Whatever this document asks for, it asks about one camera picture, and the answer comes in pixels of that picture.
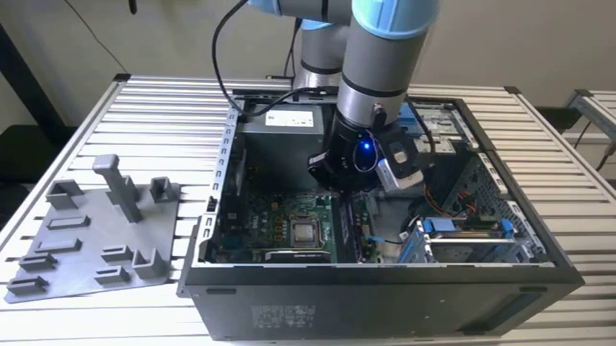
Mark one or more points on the hard disk in blue carrier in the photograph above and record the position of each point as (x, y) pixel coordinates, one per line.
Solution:
(440, 227)

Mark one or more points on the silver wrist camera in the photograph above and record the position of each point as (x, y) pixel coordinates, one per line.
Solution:
(400, 176)

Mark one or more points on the green motherboard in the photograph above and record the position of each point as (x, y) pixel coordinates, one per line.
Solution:
(308, 205)

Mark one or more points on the grey optical drive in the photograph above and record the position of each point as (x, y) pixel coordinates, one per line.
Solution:
(448, 119)

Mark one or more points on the black slanted pole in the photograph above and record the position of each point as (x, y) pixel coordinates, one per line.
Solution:
(26, 77)

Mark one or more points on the black bulky object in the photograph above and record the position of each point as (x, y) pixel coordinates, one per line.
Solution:
(24, 155)

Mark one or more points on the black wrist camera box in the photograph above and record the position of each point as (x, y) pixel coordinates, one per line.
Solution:
(392, 138)

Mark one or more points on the blue SATA connector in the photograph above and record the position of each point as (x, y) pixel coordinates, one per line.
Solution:
(375, 238)

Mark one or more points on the small black hanging rod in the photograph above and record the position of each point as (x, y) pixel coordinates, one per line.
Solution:
(133, 5)

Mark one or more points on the grey power supply unit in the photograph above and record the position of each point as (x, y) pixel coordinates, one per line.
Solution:
(280, 162)

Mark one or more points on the CPU socket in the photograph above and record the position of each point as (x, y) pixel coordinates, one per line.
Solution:
(302, 230)

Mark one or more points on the grey parts rack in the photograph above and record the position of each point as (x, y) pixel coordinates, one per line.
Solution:
(97, 234)

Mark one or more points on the black PC case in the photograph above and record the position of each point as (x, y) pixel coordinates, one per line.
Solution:
(337, 306)

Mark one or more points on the black graphics card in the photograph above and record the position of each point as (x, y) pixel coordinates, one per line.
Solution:
(298, 256)

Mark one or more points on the silver CPU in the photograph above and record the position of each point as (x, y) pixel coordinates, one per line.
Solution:
(304, 232)

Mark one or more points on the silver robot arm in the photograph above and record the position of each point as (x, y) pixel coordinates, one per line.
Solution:
(380, 72)

